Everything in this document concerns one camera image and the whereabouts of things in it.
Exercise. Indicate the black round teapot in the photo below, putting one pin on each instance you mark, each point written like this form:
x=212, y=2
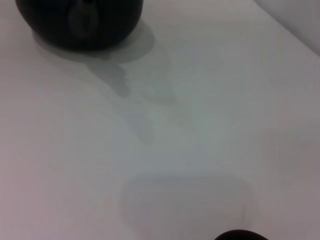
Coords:
x=55, y=22

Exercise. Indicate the small dark teacup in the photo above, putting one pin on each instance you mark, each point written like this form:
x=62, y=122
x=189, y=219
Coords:
x=241, y=235

